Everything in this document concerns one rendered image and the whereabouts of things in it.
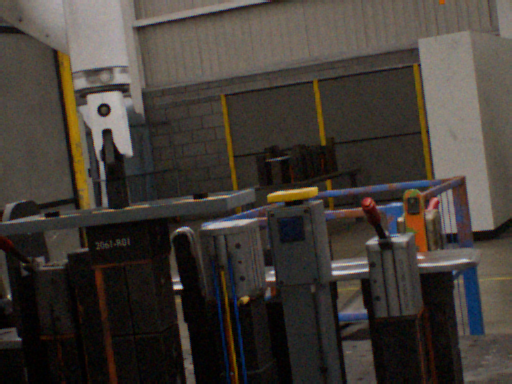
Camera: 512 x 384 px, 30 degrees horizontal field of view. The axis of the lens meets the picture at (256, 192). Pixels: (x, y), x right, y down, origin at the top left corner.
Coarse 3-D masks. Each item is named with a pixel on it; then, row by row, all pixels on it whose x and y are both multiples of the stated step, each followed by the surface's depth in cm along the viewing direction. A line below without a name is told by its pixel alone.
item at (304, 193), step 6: (282, 192) 137; (288, 192) 135; (294, 192) 134; (300, 192) 134; (306, 192) 134; (312, 192) 136; (270, 198) 135; (276, 198) 135; (282, 198) 135; (288, 198) 134; (294, 198) 134; (300, 198) 134; (306, 198) 134; (288, 204) 136; (294, 204) 136
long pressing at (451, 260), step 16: (432, 256) 167; (448, 256) 164; (464, 256) 162; (480, 256) 164; (272, 272) 176; (336, 272) 162; (352, 272) 161; (368, 272) 160; (432, 272) 157; (176, 288) 170
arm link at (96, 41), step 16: (64, 0) 142; (80, 0) 140; (96, 0) 140; (112, 0) 142; (64, 16) 143; (80, 16) 140; (96, 16) 140; (112, 16) 141; (80, 32) 140; (96, 32) 140; (112, 32) 141; (80, 48) 141; (96, 48) 140; (112, 48) 141; (80, 64) 141; (96, 64) 140; (112, 64) 141
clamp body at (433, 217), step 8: (400, 216) 183; (432, 216) 179; (440, 216) 187; (400, 224) 180; (432, 224) 179; (440, 224) 186; (400, 232) 180; (432, 232) 179; (440, 232) 185; (432, 240) 179; (440, 240) 183; (432, 248) 179; (440, 248) 182; (424, 336) 182
